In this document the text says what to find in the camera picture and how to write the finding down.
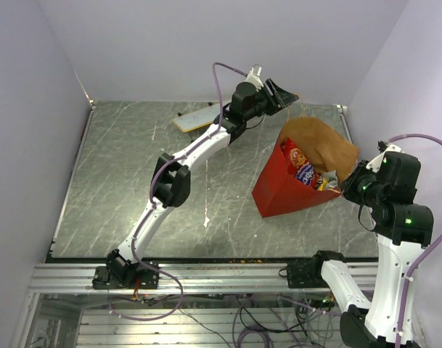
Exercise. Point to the small whiteboard on stand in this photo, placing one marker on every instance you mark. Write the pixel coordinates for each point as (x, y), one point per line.
(197, 119)

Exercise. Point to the yellow m&m's pack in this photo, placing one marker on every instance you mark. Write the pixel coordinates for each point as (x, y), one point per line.
(326, 181)

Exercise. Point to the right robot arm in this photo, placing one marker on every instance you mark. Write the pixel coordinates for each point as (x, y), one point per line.
(386, 185)

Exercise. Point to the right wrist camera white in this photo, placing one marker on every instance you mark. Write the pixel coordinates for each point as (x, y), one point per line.
(384, 147)

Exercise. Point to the red and brown paper bag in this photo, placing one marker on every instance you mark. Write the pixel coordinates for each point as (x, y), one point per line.
(276, 192)

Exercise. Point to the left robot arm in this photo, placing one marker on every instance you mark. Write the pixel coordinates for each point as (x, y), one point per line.
(171, 182)

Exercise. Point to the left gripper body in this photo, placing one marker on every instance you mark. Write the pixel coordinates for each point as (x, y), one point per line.
(267, 104)

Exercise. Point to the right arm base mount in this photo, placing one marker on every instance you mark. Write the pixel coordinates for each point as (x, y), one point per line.
(301, 276)

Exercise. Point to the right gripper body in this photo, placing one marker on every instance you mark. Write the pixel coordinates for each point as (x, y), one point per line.
(357, 187)

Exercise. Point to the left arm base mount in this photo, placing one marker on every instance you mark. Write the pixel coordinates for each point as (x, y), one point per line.
(136, 276)

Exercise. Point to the aluminium rail frame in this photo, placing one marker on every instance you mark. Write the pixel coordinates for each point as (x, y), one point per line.
(74, 276)

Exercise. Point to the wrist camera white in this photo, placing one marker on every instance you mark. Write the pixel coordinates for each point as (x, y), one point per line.
(254, 77)
(384, 147)

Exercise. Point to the red candy bag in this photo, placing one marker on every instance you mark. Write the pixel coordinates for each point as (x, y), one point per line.
(297, 164)

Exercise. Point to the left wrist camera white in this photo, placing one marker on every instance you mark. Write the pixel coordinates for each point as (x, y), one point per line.
(254, 77)

